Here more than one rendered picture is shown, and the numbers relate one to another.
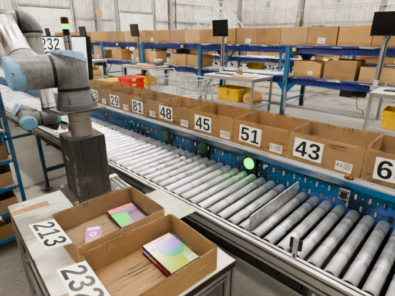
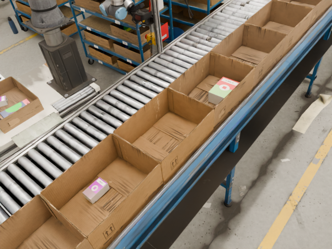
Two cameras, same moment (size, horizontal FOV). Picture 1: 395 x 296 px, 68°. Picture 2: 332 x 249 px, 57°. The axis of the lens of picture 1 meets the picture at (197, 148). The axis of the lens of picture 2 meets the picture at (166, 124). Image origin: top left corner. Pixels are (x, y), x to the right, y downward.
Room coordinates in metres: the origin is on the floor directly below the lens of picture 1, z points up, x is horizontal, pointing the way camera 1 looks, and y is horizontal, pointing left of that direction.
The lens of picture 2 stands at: (2.10, -1.19, 2.04)
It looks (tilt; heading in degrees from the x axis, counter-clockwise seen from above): 46 degrees down; 91
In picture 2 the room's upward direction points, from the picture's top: 7 degrees counter-clockwise
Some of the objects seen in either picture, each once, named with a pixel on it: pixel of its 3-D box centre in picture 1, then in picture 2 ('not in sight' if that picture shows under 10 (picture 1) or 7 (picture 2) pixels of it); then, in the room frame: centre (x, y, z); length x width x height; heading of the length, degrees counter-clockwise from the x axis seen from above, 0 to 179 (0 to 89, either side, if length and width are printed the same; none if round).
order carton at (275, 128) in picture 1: (271, 132); (105, 189); (1.80, -0.48, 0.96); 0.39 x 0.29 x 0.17; 46
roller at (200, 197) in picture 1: (220, 187); (65, 165); (1.50, -0.13, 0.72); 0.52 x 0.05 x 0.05; 136
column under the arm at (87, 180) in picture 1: (86, 162); (64, 62); (1.44, 0.60, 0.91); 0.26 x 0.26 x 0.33; 41
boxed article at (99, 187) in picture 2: not in sight; (96, 190); (1.75, -0.44, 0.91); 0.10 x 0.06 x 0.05; 46
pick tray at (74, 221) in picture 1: (110, 221); (7, 103); (1.06, 0.38, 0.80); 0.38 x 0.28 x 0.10; 133
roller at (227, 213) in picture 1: (248, 199); (35, 189); (1.37, -0.27, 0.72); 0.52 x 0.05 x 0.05; 136
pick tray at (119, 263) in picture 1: (151, 261); not in sight; (0.82, 0.16, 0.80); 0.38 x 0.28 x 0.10; 131
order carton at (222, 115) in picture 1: (223, 121); (165, 132); (2.07, -0.19, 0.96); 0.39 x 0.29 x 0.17; 46
